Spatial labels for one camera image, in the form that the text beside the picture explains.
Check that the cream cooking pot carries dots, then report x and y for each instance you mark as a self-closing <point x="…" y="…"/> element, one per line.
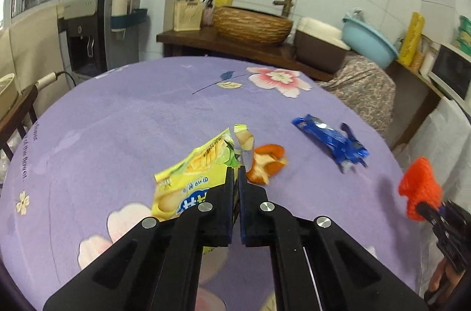
<point x="7" y="94"/>

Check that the dark wooden counter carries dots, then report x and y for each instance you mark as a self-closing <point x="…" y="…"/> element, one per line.
<point x="191" y="42"/>

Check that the white microwave oven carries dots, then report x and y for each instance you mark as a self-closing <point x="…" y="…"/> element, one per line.
<point x="450" y="72"/>

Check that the yellow tall package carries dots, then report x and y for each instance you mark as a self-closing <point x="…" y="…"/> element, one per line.
<point x="411" y="39"/>

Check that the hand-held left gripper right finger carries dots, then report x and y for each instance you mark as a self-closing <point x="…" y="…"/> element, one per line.
<point x="250" y="208"/>

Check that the grey water dispenser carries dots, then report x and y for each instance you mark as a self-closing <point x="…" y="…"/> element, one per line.
<point x="92" y="16"/>

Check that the pink utensil cup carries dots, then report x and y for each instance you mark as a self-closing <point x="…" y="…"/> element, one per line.
<point x="208" y="15"/>

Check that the purple floral tablecloth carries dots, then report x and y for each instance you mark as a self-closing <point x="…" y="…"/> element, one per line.
<point x="147" y="105"/>

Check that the woven basket basin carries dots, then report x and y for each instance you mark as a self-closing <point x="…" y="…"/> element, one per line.
<point x="252" y="26"/>

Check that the brown box with white lid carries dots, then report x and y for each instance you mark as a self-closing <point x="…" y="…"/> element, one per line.
<point x="320" y="46"/>

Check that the dark wooden chair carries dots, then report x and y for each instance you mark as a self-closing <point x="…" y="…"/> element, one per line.
<point x="22" y="108"/>

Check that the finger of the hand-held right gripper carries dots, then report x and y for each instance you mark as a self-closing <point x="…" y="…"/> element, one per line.
<point x="428" y="210"/>

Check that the beige chopstick holder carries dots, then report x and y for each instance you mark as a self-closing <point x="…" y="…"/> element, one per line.
<point x="188" y="16"/>

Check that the grey floral cloth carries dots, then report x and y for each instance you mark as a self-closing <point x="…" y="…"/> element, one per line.
<point x="360" y="90"/>

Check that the yellow snack bag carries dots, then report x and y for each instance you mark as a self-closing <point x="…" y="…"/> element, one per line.
<point x="191" y="167"/>

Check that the bamboo faucet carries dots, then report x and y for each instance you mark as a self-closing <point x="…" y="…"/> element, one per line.
<point x="285" y="5"/>

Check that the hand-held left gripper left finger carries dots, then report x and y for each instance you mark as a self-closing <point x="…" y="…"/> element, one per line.
<point x="224" y="200"/>

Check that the orange peel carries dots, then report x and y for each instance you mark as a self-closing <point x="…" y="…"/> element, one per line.
<point x="266" y="164"/>

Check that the light blue plastic basin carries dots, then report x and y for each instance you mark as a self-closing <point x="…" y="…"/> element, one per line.
<point x="368" y="40"/>

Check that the person's right hand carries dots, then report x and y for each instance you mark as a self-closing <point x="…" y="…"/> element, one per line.
<point x="419" y="186"/>

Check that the wooden side table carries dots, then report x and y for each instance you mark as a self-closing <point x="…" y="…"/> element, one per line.
<point x="415" y="94"/>

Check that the beige padded panel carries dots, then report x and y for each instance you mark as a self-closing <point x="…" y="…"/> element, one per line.
<point x="33" y="39"/>

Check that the blue-grey cup holder tray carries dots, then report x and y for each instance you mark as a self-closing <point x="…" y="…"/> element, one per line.
<point x="130" y="18"/>

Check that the stack of green cups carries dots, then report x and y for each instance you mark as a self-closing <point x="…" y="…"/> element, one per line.
<point x="463" y="35"/>

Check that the blue snack wrapper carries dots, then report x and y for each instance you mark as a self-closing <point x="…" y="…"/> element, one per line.
<point x="331" y="140"/>

